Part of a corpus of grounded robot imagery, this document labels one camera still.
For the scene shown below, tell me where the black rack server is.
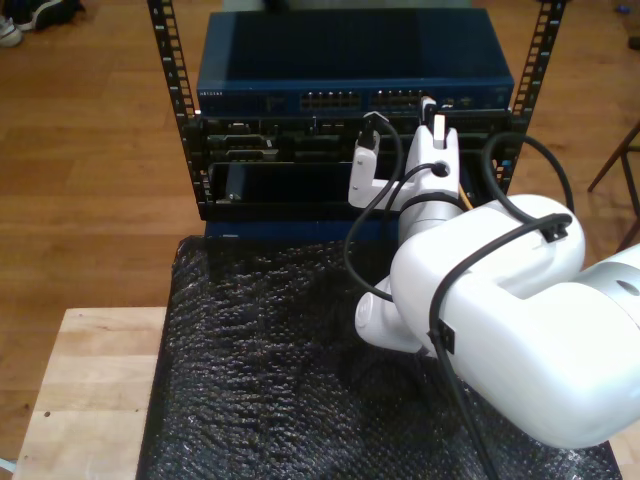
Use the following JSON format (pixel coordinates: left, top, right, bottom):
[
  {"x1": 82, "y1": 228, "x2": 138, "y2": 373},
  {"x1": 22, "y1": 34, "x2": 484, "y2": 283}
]
[{"x1": 182, "y1": 113, "x2": 524, "y2": 164}]

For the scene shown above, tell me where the black open rack chassis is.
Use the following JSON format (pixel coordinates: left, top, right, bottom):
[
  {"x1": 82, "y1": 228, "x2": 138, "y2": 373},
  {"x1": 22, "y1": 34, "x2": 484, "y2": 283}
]
[{"x1": 197, "y1": 159, "x2": 511, "y2": 221}]

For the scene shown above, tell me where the brown wooden chair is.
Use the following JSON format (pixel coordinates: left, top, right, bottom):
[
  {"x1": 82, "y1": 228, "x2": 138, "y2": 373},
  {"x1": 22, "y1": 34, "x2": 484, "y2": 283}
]
[{"x1": 587, "y1": 118, "x2": 640, "y2": 254}]

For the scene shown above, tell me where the black perforated metal rack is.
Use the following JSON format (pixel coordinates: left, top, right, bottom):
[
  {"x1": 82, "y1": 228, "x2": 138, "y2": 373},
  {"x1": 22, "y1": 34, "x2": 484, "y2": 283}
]
[{"x1": 146, "y1": 0, "x2": 569, "y2": 221}]

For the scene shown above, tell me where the black bubble wrap mat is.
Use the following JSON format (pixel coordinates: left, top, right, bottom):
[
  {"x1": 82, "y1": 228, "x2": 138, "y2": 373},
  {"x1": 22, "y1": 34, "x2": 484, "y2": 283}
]
[{"x1": 135, "y1": 232, "x2": 621, "y2": 480}]

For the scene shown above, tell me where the dark sneaker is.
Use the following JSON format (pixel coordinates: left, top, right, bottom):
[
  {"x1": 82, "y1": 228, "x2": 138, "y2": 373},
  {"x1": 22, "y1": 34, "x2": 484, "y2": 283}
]
[{"x1": 14, "y1": 0, "x2": 86, "y2": 31}]

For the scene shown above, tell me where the white sneaker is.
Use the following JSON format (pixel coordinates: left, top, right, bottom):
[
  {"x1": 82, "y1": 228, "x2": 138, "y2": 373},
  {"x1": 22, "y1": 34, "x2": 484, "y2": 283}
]
[{"x1": 0, "y1": 14, "x2": 24, "y2": 49}]

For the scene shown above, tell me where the blue network switch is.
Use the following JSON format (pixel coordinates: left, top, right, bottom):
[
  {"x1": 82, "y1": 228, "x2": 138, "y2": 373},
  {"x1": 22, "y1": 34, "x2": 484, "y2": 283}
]
[{"x1": 196, "y1": 8, "x2": 516, "y2": 119}]

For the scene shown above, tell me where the dark camera cable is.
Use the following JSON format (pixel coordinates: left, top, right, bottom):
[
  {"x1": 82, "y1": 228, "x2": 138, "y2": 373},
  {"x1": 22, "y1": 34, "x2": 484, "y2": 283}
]
[{"x1": 343, "y1": 110, "x2": 575, "y2": 480}]

